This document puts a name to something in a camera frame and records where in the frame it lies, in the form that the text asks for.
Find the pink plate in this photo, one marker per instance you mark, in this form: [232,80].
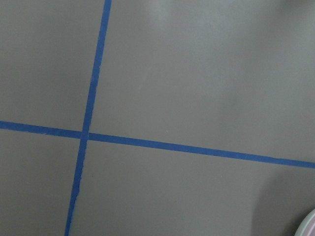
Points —
[307,226]

